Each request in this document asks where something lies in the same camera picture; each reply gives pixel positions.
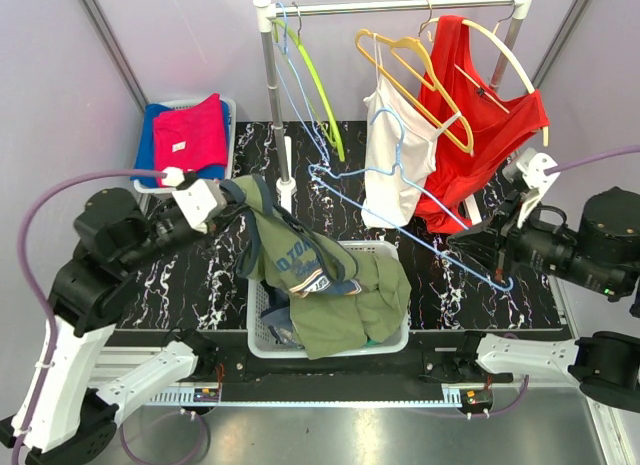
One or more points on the white front laundry basket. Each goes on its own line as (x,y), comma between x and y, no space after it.
(264,345)

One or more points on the neon green hanger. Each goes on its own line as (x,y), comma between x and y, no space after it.
(285,38)

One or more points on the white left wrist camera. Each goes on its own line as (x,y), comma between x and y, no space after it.
(199,200)

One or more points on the blue folded garment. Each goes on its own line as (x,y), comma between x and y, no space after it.
(145,153)

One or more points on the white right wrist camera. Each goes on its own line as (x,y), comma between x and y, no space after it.
(527,172)

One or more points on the white laundry basket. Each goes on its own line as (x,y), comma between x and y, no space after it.
(147,185)
(264,345)

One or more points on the pink folded garment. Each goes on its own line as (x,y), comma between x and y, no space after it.
(191,139)

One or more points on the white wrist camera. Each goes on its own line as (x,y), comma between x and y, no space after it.
(527,172)
(199,200)

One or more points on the red tank top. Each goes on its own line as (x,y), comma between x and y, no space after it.
(498,126)

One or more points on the empty light blue hanger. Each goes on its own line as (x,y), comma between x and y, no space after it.
(317,140)

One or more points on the white pink garment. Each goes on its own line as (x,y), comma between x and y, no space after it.
(400,155)

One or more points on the olive green tank top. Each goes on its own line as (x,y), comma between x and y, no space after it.
(338,298)

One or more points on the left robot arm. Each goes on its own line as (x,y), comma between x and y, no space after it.
(64,420)

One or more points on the blue-grey tank top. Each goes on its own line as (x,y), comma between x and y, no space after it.
(276,316)

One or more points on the metal clothes rack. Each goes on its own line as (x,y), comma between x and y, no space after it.
(266,12)

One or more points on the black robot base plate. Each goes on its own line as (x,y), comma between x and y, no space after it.
(415,373)

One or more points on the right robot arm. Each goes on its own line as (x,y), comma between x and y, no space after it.
(602,256)

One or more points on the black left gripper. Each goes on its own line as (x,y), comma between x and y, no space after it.
(235,199)

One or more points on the white back laundry basket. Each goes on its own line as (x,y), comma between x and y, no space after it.
(147,185)

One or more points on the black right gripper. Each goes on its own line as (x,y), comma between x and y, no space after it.
(488,235)

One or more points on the yellow hanger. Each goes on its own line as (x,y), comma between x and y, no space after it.
(427,78)

